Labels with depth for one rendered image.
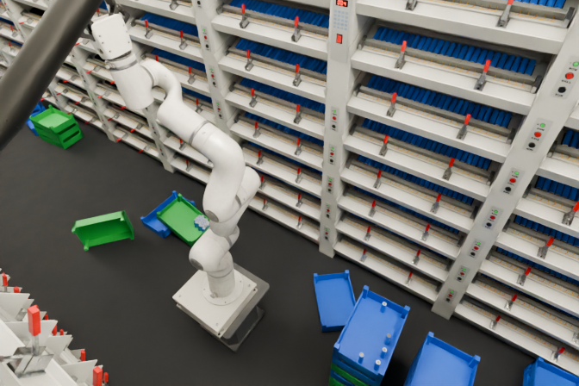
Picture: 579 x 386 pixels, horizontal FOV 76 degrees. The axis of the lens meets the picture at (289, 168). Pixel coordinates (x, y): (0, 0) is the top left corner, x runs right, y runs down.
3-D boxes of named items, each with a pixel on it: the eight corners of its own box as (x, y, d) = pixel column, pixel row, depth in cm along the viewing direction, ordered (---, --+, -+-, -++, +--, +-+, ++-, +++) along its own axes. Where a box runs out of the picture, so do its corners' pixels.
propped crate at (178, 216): (213, 226, 246) (214, 221, 239) (190, 247, 234) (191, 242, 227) (179, 199, 251) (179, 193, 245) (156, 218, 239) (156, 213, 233)
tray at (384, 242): (444, 283, 182) (448, 277, 171) (335, 230, 208) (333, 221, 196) (459, 247, 189) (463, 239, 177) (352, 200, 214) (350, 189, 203)
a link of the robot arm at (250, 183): (194, 248, 151) (218, 221, 162) (217, 266, 150) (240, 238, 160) (211, 183, 113) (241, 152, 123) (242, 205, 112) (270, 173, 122)
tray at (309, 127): (325, 141, 171) (322, 129, 163) (227, 103, 197) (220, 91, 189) (345, 108, 177) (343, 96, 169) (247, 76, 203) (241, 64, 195)
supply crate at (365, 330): (380, 383, 138) (383, 376, 133) (332, 354, 146) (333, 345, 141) (407, 316, 157) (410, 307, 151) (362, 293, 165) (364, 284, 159)
